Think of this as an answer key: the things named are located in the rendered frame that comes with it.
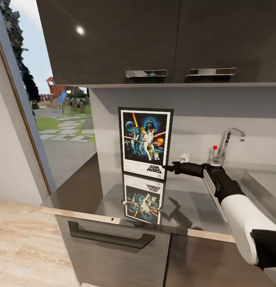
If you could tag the dishwasher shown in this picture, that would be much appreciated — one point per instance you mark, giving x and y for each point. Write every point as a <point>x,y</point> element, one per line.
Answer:
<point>115,255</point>

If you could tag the fixed window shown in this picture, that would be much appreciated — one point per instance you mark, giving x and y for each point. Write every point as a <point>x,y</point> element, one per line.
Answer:
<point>57,118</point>

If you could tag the poster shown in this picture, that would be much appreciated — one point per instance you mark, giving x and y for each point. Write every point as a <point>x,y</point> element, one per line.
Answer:
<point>145,136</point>

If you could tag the cabinet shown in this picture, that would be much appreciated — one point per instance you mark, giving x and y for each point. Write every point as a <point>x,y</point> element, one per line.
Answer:
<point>160,43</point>

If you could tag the drop in sink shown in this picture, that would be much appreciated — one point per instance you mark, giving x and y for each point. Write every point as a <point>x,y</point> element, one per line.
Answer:
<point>258,185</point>

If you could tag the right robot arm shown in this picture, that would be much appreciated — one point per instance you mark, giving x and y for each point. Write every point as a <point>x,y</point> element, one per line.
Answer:
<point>254,234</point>

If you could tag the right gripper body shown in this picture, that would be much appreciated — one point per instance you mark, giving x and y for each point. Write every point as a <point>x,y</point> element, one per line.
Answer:
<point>185,168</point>

